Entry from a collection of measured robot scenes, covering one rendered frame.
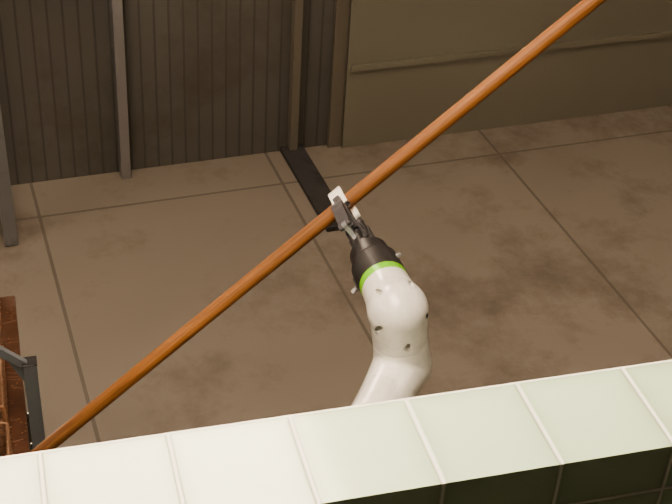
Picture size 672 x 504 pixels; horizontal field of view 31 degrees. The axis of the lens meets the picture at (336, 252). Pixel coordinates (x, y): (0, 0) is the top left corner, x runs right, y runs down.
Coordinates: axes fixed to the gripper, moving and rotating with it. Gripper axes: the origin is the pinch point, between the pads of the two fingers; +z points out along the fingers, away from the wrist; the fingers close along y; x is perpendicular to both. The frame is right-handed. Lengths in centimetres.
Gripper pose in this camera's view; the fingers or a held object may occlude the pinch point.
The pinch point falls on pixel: (344, 205)
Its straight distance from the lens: 244.9
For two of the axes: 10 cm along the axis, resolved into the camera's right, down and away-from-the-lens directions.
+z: -2.7, -5.6, 7.8
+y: 5.9, 5.4, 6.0
